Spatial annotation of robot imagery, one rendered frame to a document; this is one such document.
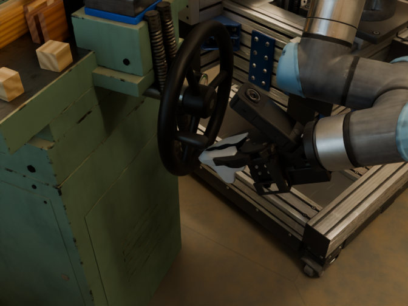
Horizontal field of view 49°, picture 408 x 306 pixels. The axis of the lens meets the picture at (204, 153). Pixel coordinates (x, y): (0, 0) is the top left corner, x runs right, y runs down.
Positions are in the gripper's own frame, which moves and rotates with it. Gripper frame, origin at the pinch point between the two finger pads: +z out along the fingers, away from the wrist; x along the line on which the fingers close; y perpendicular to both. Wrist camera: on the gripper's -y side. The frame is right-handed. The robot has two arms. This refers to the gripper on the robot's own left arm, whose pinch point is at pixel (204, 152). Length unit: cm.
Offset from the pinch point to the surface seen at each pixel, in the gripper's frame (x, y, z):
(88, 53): 4.0, -21.2, 15.4
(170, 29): 13.2, -18.1, 4.3
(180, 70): 2.4, -13.8, -1.8
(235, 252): 41, 65, 45
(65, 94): -4.1, -18.0, 16.8
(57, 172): -10.0, -7.1, 23.0
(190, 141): -1.1, -3.2, 0.2
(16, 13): 4.7, -32.7, 27.0
